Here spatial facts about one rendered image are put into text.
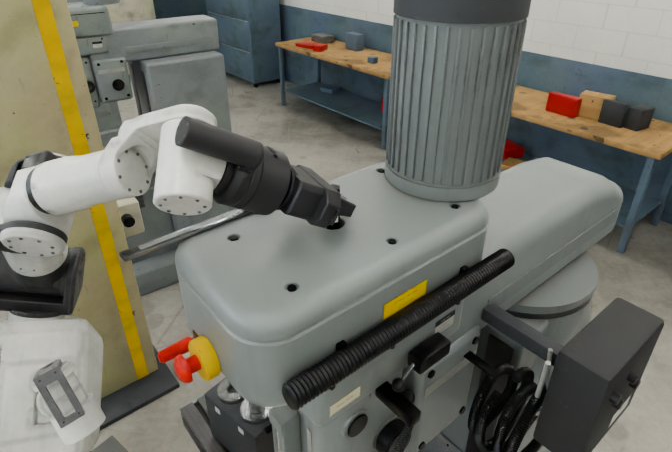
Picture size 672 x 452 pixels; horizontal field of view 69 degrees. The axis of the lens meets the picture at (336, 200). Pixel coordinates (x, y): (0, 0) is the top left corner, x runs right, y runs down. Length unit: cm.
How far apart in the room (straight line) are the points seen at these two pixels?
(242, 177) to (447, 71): 33
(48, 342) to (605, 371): 89
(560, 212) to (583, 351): 39
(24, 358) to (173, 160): 53
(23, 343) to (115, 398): 215
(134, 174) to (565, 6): 479
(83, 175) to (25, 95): 165
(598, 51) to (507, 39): 433
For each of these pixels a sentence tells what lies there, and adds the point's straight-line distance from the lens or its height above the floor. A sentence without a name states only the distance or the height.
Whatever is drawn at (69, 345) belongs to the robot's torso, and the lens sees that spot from 102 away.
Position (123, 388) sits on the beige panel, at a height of 3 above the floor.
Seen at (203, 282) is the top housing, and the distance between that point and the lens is 66.
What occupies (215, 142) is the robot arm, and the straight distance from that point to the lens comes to 56.
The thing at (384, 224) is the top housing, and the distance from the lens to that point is 75.
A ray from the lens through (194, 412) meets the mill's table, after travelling 178.
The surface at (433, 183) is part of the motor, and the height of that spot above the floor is 192.
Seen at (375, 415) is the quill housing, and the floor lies 153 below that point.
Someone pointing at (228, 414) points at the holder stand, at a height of 110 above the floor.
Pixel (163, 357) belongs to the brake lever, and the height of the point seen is 171.
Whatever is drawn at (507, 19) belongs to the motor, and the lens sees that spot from 75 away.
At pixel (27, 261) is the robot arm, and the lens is 90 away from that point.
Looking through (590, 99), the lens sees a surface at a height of 104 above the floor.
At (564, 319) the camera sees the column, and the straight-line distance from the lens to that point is 124.
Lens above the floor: 228
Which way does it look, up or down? 29 degrees down
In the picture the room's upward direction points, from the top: straight up
